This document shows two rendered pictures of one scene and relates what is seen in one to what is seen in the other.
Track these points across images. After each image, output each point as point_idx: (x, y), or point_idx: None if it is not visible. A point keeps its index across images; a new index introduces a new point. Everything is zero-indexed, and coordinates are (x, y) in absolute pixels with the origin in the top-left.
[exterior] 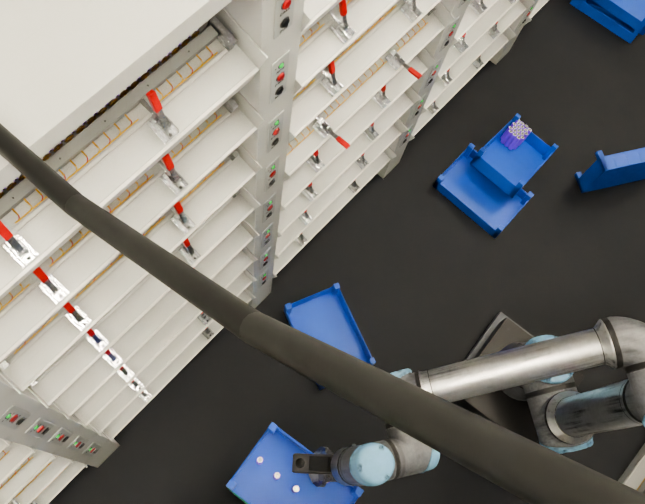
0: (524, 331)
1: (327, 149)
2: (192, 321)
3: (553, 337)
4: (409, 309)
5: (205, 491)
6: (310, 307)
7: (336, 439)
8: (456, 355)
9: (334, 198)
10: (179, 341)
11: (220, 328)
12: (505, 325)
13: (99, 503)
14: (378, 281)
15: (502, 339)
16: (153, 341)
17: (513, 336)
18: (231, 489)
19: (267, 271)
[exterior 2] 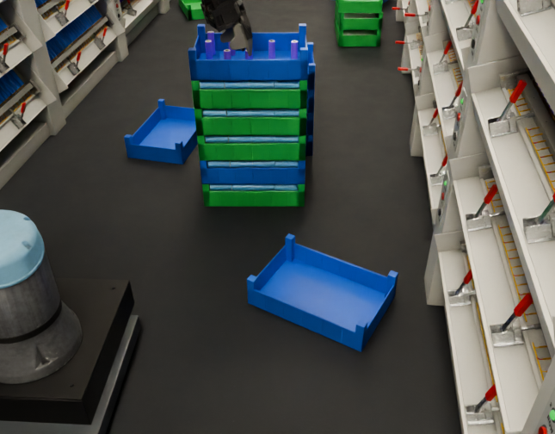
0: (41, 396)
1: (546, 21)
2: (451, 32)
3: None
4: (244, 387)
5: (320, 163)
6: (369, 314)
7: (239, 233)
8: (143, 372)
9: (474, 270)
10: (447, 97)
11: (431, 192)
12: (79, 386)
13: (385, 132)
14: (315, 396)
15: (78, 366)
16: (460, 13)
17: (59, 379)
18: (299, 23)
19: (447, 187)
